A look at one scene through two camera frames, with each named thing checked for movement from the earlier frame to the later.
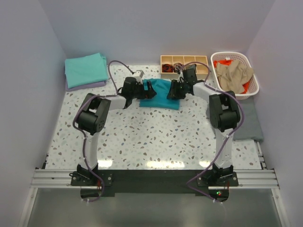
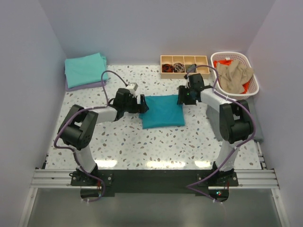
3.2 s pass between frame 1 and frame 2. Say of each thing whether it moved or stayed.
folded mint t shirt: stayed
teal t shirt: moved
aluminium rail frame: stayed
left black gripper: moved
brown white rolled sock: stayed
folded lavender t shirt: stayed
